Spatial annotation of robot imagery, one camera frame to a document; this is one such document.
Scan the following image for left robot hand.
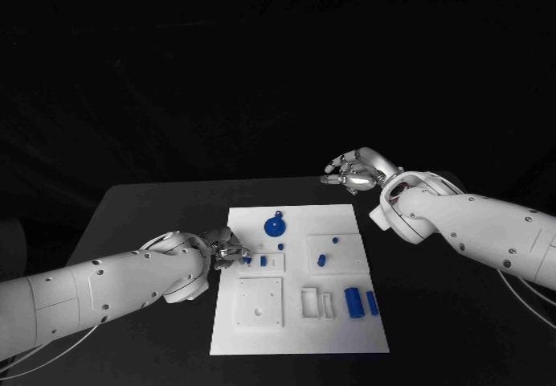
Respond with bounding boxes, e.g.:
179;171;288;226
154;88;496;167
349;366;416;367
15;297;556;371
199;225;252;271

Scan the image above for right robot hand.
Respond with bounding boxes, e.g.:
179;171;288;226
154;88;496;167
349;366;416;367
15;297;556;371
320;146;405;196

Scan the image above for white task board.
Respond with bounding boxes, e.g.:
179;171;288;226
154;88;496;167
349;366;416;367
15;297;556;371
209;203;392;356

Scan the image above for blue gear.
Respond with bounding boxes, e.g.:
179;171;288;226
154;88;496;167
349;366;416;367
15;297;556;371
264;211;288;238

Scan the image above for thick blue cylinder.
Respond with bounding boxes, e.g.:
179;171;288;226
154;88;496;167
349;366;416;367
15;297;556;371
343;287;365;319

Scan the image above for thin blue cylinder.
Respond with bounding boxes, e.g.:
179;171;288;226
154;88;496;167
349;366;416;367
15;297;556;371
365;290;382;317

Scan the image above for white cable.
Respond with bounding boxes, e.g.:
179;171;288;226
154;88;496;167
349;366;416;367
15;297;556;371
497;269;556;330
0;342;48;373
517;277;556;302
0;323;101;381

